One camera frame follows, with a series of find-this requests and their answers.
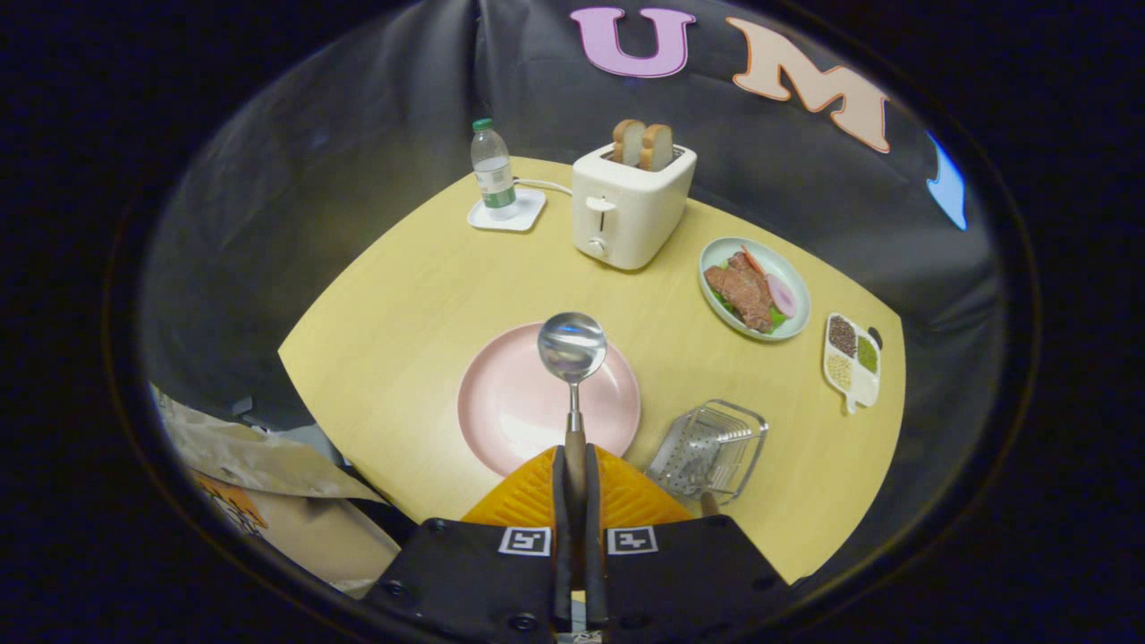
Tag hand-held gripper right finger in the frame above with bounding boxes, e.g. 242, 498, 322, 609
583, 445, 793, 644

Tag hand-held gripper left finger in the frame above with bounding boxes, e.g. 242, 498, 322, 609
362, 445, 573, 644

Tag wooden handled metal spoon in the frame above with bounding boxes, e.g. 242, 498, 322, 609
537, 311, 608, 591

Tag large pink plate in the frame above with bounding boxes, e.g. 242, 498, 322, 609
457, 322, 642, 479

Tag brown meat slices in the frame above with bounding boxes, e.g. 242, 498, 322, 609
704, 251, 774, 333

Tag white divided spice dish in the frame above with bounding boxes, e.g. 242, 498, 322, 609
822, 312, 885, 415

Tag pink ham slice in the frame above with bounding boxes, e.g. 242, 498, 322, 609
765, 273, 798, 318

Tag light green food plate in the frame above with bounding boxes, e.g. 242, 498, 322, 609
699, 236, 811, 343

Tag white square coaster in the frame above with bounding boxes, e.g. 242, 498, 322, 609
467, 187, 547, 233

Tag cream white toaster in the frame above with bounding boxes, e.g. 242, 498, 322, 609
572, 143, 698, 272

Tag crumpled brown paper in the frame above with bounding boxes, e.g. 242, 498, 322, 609
152, 386, 387, 504

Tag clear plastic water bottle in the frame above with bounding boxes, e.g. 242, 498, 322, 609
471, 118, 518, 221

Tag metal wire cutlery basket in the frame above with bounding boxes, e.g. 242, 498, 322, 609
645, 399, 769, 505

